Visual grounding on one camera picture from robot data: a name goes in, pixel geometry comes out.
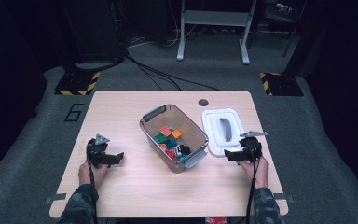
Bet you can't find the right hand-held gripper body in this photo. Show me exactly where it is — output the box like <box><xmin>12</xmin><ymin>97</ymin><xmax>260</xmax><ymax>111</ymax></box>
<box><xmin>232</xmin><ymin>130</ymin><xmax>269</xmax><ymax>163</ymax></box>

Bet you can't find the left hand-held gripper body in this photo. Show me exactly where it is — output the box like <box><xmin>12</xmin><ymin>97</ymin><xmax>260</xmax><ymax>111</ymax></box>
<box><xmin>86</xmin><ymin>133</ymin><xmax>119</xmax><ymax>169</ymax></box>

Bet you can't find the white box lid grey handle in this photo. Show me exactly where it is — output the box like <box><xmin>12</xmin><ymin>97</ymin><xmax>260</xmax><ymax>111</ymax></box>
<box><xmin>201</xmin><ymin>107</ymin><xmax>247</xmax><ymax>158</ymax></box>

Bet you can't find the transparent grey storage box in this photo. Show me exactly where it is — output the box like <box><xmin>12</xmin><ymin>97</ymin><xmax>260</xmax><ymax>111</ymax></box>
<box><xmin>138</xmin><ymin>104</ymin><xmax>210</xmax><ymax>175</ymax></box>

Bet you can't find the green building block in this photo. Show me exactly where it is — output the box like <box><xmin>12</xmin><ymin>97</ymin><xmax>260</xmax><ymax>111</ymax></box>
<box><xmin>153</xmin><ymin>133</ymin><xmax>169</xmax><ymax>145</ymax></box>

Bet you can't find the white toy car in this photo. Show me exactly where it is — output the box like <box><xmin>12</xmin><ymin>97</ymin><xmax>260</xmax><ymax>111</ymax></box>
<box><xmin>174</xmin><ymin>144</ymin><xmax>192</xmax><ymax>159</ymax></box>

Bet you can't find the dark blue building block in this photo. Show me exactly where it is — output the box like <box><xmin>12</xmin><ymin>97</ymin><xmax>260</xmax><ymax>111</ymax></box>
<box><xmin>164</xmin><ymin>137</ymin><xmax>178</xmax><ymax>150</ymax></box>

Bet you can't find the person's left hand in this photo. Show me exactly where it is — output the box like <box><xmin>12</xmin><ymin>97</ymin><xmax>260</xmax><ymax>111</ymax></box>
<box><xmin>77</xmin><ymin>161</ymin><xmax>110</xmax><ymax>189</ymax></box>

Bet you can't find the person's right hand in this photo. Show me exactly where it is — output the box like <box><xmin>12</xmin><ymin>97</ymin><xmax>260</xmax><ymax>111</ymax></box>
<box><xmin>237</xmin><ymin>156</ymin><xmax>270</xmax><ymax>189</ymax></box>

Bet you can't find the red patterned object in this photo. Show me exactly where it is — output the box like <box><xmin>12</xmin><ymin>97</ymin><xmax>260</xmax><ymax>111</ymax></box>
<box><xmin>204</xmin><ymin>217</ymin><xmax>227</xmax><ymax>224</ymax></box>

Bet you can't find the black striped stand base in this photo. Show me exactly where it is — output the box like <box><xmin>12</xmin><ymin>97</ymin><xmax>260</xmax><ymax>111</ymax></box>
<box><xmin>54</xmin><ymin>72</ymin><xmax>102</xmax><ymax>96</ymax></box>
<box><xmin>259</xmin><ymin>72</ymin><xmax>305</xmax><ymax>97</ymax></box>

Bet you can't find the black cabinet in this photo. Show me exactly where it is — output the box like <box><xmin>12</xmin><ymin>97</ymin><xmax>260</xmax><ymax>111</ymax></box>
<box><xmin>59</xmin><ymin>0</ymin><xmax>129</xmax><ymax>63</ymax></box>

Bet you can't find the grey device on stand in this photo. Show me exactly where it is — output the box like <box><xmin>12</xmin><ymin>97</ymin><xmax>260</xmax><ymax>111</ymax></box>
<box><xmin>274</xmin><ymin>2</ymin><xmax>293</xmax><ymax>16</ymax></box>

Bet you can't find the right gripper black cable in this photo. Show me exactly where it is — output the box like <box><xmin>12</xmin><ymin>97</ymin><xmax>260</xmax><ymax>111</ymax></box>
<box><xmin>244</xmin><ymin>145</ymin><xmax>261</xmax><ymax>224</ymax></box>

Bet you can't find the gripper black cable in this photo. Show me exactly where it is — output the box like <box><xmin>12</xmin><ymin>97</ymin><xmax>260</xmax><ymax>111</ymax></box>
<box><xmin>87</xmin><ymin>154</ymin><xmax>99</xmax><ymax>224</ymax></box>
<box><xmin>244</xmin><ymin>145</ymin><xmax>261</xmax><ymax>224</ymax></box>

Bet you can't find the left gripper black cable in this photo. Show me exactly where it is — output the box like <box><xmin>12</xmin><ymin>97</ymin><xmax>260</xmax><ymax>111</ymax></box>
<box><xmin>87</xmin><ymin>154</ymin><xmax>99</xmax><ymax>224</ymax></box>

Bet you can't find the grey table edge bracket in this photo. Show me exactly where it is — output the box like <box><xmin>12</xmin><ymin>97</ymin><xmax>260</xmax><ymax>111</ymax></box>
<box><xmin>274</xmin><ymin>192</ymin><xmax>295</xmax><ymax>203</ymax></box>
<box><xmin>44</xmin><ymin>193</ymin><xmax>67</xmax><ymax>205</ymax></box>

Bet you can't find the black floor cable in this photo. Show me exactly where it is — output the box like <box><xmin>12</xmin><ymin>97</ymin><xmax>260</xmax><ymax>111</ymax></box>
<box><xmin>127</xmin><ymin>55</ymin><xmax>220</xmax><ymax>91</ymax></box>
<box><xmin>125</xmin><ymin>54</ymin><xmax>182</xmax><ymax>91</ymax></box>

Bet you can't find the white floor cable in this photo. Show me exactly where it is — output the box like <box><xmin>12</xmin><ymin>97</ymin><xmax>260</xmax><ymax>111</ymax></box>
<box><xmin>127</xmin><ymin>31</ymin><xmax>181</xmax><ymax>49</ymax></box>

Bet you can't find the white metal stand frame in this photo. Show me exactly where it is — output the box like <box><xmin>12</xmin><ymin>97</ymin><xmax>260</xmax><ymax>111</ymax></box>
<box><xmin>176</xmin><ymin>0</ymin><xmax>259</xmax><ymax>65</ymax></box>

